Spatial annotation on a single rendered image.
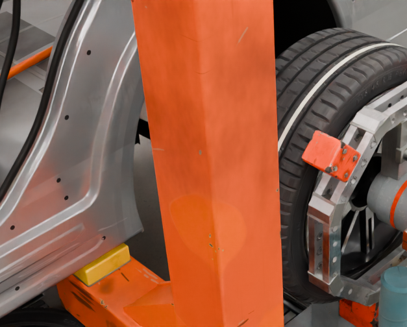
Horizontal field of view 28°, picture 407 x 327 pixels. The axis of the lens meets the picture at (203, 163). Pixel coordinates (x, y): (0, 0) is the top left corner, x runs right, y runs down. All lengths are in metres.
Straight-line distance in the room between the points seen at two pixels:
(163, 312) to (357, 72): 0.67
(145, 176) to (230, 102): 2.29
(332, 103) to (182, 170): 0.49
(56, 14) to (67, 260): 0.88
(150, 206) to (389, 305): 1.64
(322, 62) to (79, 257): 0.73
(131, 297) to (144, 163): 1.70
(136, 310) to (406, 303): 0.61
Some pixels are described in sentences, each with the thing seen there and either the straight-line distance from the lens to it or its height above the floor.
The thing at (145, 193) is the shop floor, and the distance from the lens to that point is 3.45.
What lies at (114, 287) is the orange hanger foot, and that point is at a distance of 2.03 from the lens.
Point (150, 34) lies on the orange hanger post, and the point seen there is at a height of 1.49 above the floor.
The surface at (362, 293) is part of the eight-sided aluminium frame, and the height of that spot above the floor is 0.65.
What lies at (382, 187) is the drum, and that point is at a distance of 1.92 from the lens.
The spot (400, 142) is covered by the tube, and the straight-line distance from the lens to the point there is 1.83.
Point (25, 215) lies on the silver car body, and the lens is 1.85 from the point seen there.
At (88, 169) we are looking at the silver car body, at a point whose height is 0.99.
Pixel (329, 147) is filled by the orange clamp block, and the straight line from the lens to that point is 1.67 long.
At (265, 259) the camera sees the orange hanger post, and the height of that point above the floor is 1.02.
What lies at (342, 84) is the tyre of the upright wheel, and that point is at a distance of 1.78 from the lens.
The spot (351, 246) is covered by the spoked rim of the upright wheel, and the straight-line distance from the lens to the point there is 2.19.
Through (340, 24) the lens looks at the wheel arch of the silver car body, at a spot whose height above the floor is 1.03.
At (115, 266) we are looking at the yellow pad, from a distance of 2.06.
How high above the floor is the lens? 2.05
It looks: 35 degrees down
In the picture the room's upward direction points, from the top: 6 degrees counter-clockwise
